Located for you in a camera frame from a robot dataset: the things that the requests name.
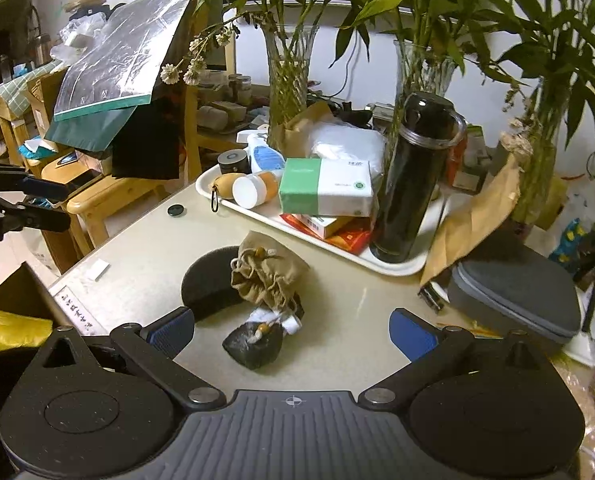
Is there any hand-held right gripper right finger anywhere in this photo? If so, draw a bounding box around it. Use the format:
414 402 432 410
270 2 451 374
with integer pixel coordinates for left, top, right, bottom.
360 308 551 406

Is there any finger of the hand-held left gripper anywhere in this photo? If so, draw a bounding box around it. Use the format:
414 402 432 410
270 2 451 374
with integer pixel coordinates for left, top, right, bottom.
0 159 71 202
0 190 73 242

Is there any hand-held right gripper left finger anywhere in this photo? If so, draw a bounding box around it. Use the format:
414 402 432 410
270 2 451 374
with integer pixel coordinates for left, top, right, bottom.
37 306 228 409

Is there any cardboard box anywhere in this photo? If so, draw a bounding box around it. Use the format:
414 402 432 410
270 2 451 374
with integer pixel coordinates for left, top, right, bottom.
0 261 78 361

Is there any black drawstring pouch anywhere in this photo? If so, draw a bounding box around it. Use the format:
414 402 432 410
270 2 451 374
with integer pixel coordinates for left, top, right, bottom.
222 321 284 371

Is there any khaki drawstring pouch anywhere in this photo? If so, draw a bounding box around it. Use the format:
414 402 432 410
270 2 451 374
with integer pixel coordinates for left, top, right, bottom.
230 231 311 311

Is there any white soft paper pack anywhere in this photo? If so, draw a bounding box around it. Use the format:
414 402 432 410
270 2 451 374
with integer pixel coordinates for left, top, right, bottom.
310 122 387 171

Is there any wooden chair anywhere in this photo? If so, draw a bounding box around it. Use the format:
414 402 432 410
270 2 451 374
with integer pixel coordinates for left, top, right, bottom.
0 67 73 181
42 35 238 261

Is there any small white card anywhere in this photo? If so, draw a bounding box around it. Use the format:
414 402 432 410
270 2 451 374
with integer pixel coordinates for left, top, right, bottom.
84 259 111 281

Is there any calligraphy card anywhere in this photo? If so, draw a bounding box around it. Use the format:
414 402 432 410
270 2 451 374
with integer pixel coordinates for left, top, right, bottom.
52 285 99 336

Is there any checked cloth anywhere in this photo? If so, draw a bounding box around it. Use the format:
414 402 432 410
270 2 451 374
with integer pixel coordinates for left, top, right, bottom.
0 62 65 108

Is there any red flat packet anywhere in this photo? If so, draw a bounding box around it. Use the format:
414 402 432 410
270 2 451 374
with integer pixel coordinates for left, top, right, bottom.
327 229 377 256

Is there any white cloth piece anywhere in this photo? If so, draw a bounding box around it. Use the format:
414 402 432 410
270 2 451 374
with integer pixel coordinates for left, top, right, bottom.
247 307 303 336

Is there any grey zip case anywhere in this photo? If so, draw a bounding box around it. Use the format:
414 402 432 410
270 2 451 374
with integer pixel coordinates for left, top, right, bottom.
447 245 583 345

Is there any kraft paper bag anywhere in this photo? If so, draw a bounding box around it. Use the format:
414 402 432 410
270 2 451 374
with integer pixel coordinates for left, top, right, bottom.
420 152 522 286

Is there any white and orange box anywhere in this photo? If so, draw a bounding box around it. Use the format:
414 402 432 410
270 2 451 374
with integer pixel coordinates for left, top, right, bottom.
281 212 373 240

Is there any white plastic tray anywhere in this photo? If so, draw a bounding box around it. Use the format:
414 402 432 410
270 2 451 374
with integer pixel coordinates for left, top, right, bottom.
196 162 451 277

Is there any silver foil bag green edge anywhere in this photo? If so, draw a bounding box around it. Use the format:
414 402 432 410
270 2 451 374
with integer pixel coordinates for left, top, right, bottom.
44 0 198 153

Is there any black thermos bottle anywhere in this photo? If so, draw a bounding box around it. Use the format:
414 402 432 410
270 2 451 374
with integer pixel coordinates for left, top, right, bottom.
370 91 467 263

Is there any orange bottle with white cap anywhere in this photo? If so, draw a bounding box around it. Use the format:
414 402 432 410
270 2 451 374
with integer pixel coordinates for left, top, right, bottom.
232 170 279 209

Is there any green and white tissue box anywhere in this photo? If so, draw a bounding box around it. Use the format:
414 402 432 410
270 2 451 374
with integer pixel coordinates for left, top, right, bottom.
278 157 374 218

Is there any black round jar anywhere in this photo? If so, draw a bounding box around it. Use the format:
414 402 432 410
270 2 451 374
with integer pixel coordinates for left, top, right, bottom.
217 149 250 176

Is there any blue and yellow patterned bag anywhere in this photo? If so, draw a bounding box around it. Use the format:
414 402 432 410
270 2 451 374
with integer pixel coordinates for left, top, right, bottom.
550 217 594 266

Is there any white and blue lotion bottle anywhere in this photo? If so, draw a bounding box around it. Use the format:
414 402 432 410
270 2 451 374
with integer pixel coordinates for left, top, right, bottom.
237 130 286 181

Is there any bamboo plant in glass vase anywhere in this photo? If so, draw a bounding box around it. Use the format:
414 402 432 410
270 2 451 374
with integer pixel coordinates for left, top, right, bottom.
327 0 528 126
477 0 595 233

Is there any bamboo vase with white flowers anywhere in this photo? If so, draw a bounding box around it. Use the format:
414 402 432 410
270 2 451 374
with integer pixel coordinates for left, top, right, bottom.
160 0 358 148

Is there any wooden egg keychain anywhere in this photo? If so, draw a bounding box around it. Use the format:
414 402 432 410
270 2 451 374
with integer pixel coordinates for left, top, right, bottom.
210 172 250 213

